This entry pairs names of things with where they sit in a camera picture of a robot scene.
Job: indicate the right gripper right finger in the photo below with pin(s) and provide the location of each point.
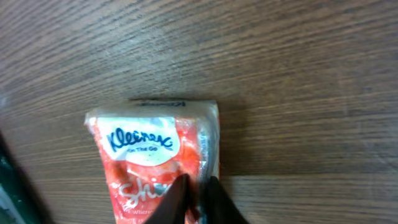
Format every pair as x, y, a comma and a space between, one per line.
217, 206

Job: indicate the green 3M product package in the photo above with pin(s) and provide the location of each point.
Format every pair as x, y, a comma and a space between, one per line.
17, 205

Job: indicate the red Kleenex tissue pack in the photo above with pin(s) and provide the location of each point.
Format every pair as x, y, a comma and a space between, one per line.
146, 144

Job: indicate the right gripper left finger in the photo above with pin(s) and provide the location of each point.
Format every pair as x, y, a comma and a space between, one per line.
174, 205

